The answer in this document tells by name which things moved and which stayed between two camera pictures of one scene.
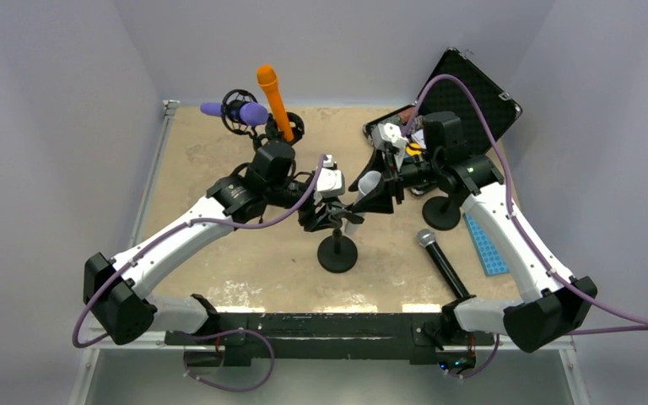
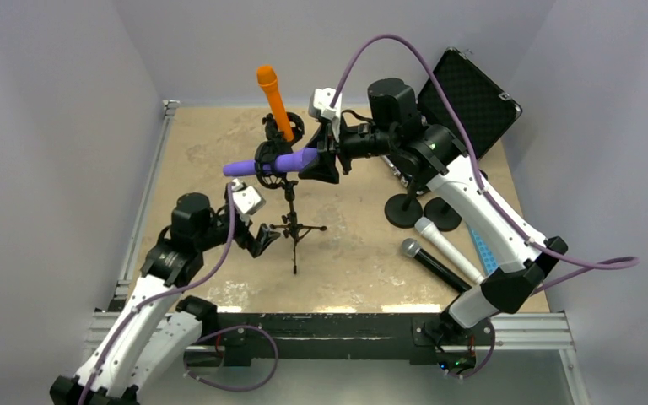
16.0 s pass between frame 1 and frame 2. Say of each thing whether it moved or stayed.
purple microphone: moved
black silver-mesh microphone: moved
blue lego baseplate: stayed
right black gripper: moved
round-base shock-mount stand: stayed
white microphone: moved
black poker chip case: stayed
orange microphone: stayed
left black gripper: moved
